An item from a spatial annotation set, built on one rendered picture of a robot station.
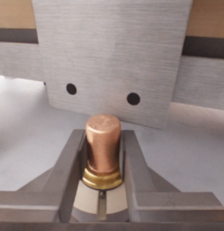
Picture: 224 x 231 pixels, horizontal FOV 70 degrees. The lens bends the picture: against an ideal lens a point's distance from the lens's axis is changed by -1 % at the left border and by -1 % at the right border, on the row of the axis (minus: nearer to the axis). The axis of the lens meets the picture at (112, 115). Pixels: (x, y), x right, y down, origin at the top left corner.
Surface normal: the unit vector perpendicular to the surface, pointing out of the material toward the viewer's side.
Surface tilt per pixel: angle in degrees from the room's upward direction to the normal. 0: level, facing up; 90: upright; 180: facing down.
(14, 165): 180
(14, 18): 90
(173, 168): 180
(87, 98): 90
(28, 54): 90
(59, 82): 90
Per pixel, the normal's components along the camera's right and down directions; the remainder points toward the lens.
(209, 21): -0.33, 0.46
